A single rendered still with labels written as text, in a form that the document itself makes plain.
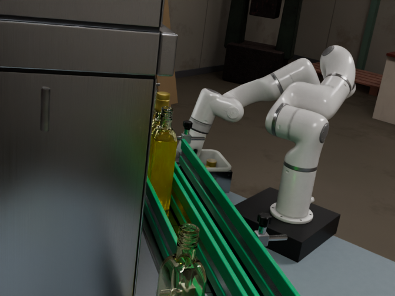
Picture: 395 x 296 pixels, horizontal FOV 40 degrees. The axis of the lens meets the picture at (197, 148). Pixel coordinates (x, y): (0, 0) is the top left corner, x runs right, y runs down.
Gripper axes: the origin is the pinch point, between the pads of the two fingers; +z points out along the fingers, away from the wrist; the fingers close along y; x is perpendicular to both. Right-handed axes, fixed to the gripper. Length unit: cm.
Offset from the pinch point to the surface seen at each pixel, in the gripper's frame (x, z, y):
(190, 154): -9.1, -13.2, 23.6
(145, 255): -27, 0, 63
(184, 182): -16.5, -11.9, 44.1
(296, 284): 16, 1, 59
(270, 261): -10, -14, 80
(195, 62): 167, 21, -480
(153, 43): -48, -46, 89
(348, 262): 35, -4, 51
